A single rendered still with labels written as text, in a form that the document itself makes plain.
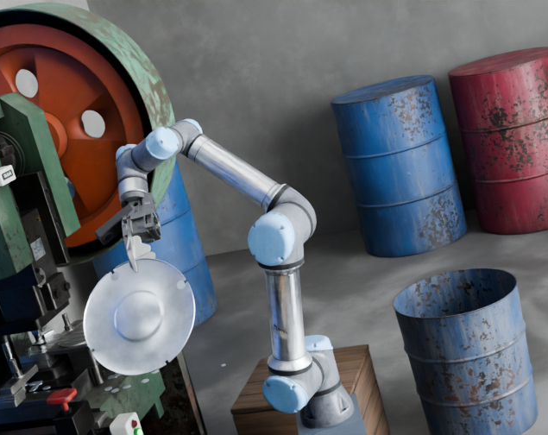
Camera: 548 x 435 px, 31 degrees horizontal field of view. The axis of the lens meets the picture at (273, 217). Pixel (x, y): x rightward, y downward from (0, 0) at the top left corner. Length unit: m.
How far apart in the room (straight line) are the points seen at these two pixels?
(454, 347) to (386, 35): 2.92
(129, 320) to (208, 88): 3.80
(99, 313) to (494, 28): 3.73
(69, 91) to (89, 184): 0.30
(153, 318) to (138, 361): 0.11
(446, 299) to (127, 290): 1.47
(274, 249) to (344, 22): 3.56
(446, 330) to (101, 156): 1.22
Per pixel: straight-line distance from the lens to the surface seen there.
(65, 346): 2.87
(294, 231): 2.36
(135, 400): 2.92
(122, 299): 2.41
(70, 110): 3.11
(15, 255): 2.68
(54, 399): 2.58
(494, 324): 3.19
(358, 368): 3.24
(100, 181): 3.12
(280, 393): 2.52
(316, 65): 5.86
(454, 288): 3.53
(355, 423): 2.67
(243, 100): 6.01
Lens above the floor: 1.64
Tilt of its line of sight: 14 degrees down
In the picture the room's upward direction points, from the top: 15 degrees counter-clockwise
